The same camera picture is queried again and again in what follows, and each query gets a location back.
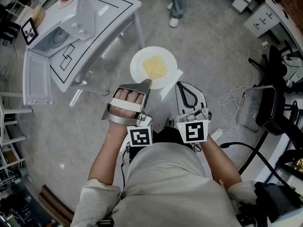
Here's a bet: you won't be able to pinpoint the white metal rack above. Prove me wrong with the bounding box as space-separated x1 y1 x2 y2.
0 92 33 147

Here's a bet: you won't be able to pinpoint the black office chair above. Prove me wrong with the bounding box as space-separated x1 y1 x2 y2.
248 45 303 137

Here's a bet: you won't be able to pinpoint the person's gray shirt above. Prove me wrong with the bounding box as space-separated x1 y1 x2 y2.
71 142 258 227

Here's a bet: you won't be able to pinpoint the person's black shorts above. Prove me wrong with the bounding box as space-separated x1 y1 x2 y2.
151 126 187 151

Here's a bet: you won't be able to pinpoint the white floor cable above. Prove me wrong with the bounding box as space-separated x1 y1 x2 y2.
217 41 269 142

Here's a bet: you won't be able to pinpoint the white cabinet with black handles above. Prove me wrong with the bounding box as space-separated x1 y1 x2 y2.
243 1 285 38

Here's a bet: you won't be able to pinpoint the brown wooden bench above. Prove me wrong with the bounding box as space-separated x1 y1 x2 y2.
37 184 76 227

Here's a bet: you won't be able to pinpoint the white microwave oven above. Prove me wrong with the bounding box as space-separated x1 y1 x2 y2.
22 0 97 106

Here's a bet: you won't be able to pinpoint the person's left forearm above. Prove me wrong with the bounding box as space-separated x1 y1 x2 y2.
87 121 133 191

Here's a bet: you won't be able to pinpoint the white plastic bag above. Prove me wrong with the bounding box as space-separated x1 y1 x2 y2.
281 52 303 87

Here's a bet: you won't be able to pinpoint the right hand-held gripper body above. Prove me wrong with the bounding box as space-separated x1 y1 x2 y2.
176 107 213 144

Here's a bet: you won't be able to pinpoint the gray mesh chair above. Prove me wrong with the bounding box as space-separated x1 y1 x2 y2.
236 85 277 133

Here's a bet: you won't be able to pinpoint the white power adapter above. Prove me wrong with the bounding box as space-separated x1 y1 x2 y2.
209 128 224 140

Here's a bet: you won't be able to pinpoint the yellow noodle food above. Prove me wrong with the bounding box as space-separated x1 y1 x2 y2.
142 54 169 79

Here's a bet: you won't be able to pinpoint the person's shoe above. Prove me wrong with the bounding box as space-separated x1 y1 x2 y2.
165 117 177 129

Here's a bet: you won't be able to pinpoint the white plate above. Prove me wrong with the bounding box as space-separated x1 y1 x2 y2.
129 46 184 101

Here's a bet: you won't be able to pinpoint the black picture frame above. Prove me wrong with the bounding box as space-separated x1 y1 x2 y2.
20 17 39 45

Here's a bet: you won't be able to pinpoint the thick black cable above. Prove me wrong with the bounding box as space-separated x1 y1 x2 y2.
219 141 292 189

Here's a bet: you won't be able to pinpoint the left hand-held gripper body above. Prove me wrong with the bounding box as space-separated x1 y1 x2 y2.
101 81 154 148

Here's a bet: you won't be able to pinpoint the person's left hand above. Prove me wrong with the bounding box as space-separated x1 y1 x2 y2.
110 88 144 122

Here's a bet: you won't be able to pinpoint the round beige box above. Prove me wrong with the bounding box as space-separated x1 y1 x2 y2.
30 5 46 25

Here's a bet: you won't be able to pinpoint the black equipment box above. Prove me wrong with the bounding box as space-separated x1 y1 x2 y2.
254 181 301 223

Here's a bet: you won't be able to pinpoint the person's right forearm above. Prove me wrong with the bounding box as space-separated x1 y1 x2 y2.
200 136 242 192

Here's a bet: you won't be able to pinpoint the white table with black lines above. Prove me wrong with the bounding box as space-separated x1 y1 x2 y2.
48 0 146 108

